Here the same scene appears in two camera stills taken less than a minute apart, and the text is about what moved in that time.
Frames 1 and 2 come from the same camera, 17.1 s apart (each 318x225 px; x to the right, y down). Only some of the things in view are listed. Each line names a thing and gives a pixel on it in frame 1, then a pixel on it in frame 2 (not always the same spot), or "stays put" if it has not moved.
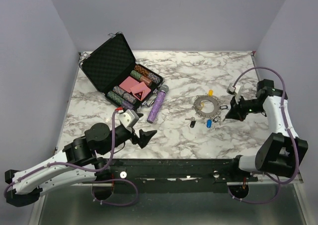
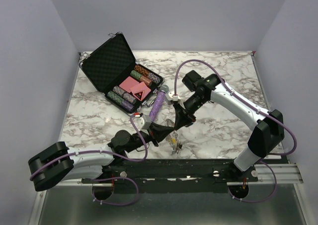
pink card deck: x=128 y=83 stays put
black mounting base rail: x=206 y=172 stays put
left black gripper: x=144 y=137 → x=158 y=132
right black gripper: x=235 y=112 → x=182 y=118
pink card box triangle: x=140 y=90 stays put
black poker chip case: x=124 y=82 stays put
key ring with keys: x=207 y=106 → x=174 y=140
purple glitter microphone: x=157 y=103 stays put
